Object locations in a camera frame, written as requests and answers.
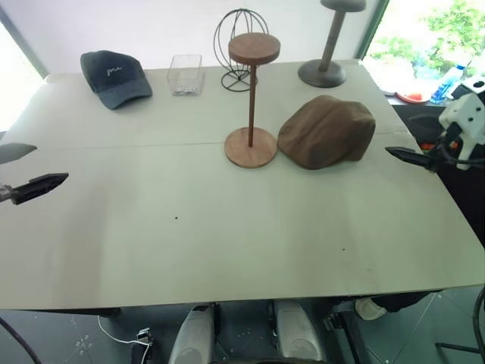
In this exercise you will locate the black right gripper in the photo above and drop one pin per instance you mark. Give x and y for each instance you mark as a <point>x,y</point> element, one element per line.
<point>444,149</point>

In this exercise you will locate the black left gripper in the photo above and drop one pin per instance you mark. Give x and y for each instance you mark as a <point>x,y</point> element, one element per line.
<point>7,192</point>

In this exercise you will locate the brown cap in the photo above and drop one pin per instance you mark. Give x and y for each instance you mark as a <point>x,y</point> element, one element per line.
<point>326,130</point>

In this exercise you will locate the grey mushroom hat stand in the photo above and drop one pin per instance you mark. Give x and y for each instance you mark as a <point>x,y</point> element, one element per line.
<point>322,72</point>

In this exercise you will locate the wooden hat stand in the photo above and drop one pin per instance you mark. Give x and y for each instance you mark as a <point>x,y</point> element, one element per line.
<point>251,149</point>

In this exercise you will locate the red plate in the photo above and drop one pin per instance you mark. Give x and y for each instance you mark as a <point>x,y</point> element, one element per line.
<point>411,97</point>

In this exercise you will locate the clear plastic water bottle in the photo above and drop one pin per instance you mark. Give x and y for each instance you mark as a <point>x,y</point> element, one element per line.
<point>447,85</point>

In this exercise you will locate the dark blue baseball cap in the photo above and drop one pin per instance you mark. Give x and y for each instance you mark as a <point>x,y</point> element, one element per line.
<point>113,81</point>

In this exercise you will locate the white rounded object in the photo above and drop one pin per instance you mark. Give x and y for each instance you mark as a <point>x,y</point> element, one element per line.
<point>369,308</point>

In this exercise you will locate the clear plastic box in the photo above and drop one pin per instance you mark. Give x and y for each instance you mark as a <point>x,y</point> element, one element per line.
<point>185,74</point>

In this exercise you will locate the grey rounded robot leg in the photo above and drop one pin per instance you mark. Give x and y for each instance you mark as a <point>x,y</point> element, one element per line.
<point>297,333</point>
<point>191,337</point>

